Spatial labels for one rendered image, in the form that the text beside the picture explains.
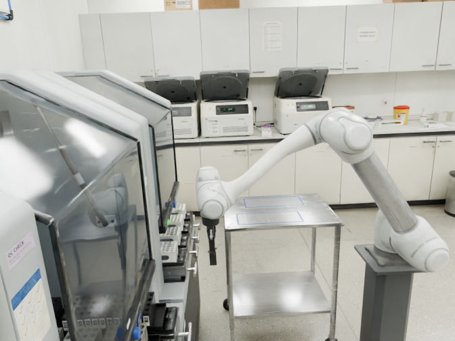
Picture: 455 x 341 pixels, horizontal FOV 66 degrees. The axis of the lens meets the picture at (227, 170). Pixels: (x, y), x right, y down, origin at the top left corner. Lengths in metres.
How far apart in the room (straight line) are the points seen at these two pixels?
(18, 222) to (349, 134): 1.03
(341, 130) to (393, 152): 2.99
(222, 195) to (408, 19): 3.58
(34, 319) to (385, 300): 1.62
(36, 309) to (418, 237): 1.35
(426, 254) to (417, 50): 3.25
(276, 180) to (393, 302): 2.29
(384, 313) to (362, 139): 0.97
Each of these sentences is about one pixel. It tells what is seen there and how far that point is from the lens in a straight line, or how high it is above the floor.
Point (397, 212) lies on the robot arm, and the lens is 1.52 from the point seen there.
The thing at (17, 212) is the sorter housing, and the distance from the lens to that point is 0.52.
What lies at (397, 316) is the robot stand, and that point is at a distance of 2.01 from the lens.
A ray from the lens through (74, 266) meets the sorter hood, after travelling 0.64.
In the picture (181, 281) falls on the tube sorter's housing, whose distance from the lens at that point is 1.59.
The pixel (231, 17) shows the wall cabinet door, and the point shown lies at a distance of 4.01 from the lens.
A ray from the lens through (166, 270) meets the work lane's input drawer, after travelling 1.58.
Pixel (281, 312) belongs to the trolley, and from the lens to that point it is 2.15.
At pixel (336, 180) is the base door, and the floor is 0.36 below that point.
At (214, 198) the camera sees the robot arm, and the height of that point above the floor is 1.16.
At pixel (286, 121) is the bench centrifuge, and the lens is 3.81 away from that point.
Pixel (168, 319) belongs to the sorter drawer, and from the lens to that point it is 1.27.
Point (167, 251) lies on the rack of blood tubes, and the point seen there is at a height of 0.86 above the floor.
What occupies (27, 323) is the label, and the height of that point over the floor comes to 1.30.
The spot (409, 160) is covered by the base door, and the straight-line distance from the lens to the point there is 4.37.
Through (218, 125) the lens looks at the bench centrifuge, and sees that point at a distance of 3.74.
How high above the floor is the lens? 1.60
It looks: 16 degrees down
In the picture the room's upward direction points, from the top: 2 degrees counter-clockwise
